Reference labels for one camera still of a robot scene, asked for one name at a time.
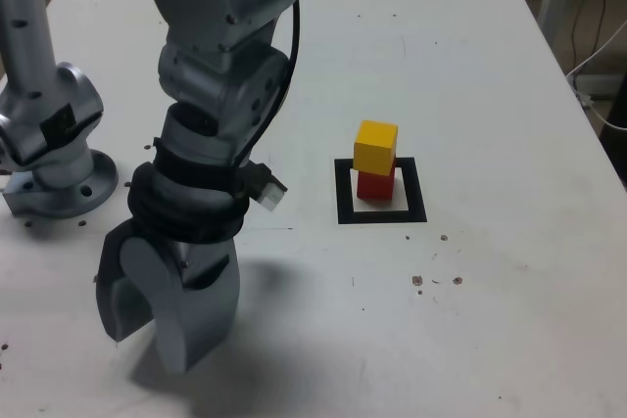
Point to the black tape square outline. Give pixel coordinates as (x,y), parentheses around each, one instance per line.
(416,193)

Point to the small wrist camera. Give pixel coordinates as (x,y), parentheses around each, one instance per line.
(272,195)

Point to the yellow cube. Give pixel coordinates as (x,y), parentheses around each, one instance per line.
(374,149)

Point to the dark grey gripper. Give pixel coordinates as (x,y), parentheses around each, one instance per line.
(201,256)

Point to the red cube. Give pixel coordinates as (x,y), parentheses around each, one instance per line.
(374,188)

